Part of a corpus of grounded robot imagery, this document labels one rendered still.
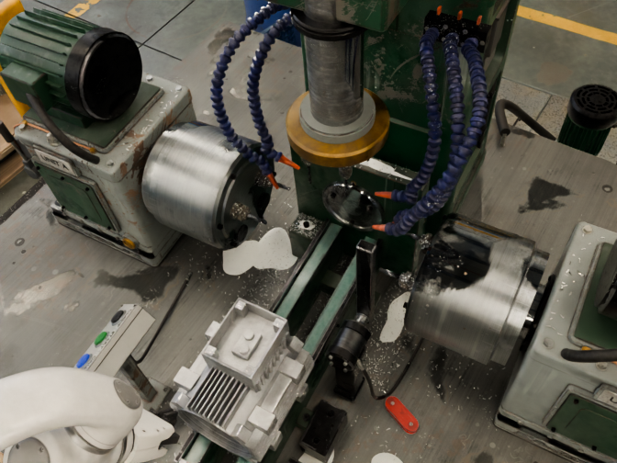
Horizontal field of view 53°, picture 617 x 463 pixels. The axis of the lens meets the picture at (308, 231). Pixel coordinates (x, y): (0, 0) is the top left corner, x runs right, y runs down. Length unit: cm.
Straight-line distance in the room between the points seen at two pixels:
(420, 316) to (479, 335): 11
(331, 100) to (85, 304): 87
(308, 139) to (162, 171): 39
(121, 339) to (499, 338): 68
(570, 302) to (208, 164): 72
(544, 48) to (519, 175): 179
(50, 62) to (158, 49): 225
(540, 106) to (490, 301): 149
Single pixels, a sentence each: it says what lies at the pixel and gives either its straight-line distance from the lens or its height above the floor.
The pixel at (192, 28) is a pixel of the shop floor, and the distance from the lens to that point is 365.
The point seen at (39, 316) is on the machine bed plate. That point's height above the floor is 80.
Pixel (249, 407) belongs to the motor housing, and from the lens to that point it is 109.
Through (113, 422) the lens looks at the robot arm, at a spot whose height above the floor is 137.
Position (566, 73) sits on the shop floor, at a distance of 335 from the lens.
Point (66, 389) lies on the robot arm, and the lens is 78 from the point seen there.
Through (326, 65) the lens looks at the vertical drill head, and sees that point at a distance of 95.
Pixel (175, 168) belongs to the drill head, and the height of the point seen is 115.
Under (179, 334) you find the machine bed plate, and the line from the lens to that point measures 149.
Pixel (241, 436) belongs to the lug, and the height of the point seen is 109.
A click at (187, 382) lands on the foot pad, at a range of 113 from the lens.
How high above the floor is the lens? 209
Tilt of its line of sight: 55 degrees down
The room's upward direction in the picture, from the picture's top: 7 degrees counter-clockwise
